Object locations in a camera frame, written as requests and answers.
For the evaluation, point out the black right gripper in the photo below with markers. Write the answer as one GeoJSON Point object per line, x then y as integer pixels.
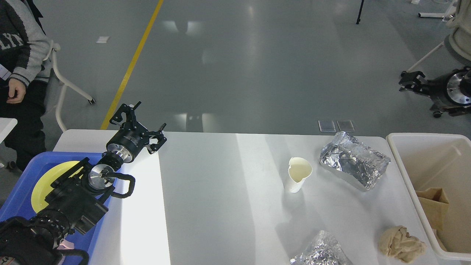
{"type": "Point", "coordinates": [447, 91]}

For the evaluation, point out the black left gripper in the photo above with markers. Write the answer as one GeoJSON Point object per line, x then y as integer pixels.
{"type": "Point", "coordinates": [132, 137]}

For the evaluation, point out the foil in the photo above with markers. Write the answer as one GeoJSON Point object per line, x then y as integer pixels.
{"type": "Point", "coordinates": [324, 249]}
{"type": "Point", "coordinates": [353, 161]}

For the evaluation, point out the yellow plastic plate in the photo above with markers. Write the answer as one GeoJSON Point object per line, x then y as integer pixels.
{"type": "Point", "coordinates": [43, 186]}

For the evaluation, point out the brown paper bag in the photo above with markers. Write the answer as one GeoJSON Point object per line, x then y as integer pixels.
{"type": "Point", "coordinates": [435, 205]}

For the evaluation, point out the pink mug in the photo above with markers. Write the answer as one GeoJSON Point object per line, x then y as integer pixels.
{"type": "Point", "coordinates": [66, 245]}

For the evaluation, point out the white paper cup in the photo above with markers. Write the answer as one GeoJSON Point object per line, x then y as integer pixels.
{"type": "Point", "coordinates": [299, 169]}

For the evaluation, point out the brown paper ball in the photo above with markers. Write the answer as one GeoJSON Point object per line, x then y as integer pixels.
{"type": "Point", "coordinates": [396, 242]}

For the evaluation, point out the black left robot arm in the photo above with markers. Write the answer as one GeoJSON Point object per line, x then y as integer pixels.
{"type": "Point", "coordinates": [77, 200]}

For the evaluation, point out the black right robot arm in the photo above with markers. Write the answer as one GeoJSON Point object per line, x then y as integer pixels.
{"type": "Point", "coordinates": [437, 112]}

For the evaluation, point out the white plastic bin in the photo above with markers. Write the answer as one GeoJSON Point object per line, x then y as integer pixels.
{"type": "Point", "coordinates": [439, 161]}

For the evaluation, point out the black tripod leg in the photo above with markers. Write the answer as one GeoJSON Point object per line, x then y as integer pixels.
{"type": "Point", "coordinates": [360, 12]}

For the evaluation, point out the chair leg with caster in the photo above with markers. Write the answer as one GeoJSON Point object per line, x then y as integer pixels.
{"type": "Point", "coordinates": [56, 94]}

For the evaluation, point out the white side table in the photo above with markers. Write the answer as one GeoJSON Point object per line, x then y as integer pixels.
{"type": "Point", "coordinates": [6, 126]}

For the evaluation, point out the seated person grey sweater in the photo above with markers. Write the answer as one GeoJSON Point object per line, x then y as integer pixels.
{"type": "Point", "coordinates": [25, 73]}

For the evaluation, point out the blue plastic tray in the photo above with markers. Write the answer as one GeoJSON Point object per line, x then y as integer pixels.
{"type": "Point", "coordinates": [19, 203]}

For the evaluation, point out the crumpled foil front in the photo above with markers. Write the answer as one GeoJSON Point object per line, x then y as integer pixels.
{"type": "Point", "coordinates": [324, 249]}

